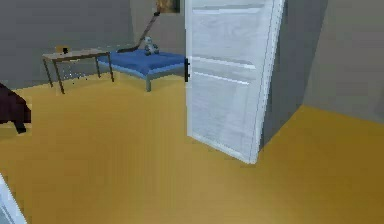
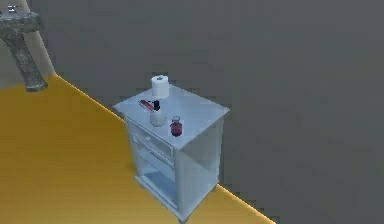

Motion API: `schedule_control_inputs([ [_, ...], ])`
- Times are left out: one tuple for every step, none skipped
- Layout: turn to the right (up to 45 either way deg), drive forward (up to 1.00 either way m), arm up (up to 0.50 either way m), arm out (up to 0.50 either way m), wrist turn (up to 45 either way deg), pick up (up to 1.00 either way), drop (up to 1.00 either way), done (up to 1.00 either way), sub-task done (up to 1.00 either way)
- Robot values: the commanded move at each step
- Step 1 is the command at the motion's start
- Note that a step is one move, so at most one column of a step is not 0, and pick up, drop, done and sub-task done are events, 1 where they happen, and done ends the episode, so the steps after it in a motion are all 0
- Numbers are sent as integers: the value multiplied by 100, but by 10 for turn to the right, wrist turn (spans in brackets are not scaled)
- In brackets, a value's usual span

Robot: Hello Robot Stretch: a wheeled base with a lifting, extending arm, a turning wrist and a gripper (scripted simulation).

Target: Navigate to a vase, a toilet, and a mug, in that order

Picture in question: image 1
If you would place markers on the grey teddy bear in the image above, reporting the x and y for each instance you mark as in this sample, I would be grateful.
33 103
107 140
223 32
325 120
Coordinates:
150 46

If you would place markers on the framed wall picture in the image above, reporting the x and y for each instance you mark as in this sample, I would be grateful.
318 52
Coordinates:
168 5

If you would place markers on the blue bed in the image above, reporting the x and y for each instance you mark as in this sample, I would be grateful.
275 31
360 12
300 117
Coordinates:
146 63

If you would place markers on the brown baseball bat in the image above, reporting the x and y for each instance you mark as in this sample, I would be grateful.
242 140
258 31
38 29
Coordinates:
144 33

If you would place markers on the brown wooden table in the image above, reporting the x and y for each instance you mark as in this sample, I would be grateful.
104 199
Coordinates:
75 55

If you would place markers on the white furniture corner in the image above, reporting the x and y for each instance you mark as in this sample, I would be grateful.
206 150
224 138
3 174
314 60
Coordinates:
8 206

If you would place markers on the white panelled room door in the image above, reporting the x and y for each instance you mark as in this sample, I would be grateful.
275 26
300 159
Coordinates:
223 80

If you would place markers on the dark maroon armchair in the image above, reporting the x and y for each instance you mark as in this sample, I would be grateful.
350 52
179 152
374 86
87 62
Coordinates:
13 108

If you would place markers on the small black mug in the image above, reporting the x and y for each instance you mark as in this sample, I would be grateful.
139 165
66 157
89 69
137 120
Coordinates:
65 50

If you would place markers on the yellow box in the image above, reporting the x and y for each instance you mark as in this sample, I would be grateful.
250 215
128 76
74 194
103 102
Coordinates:
59 49

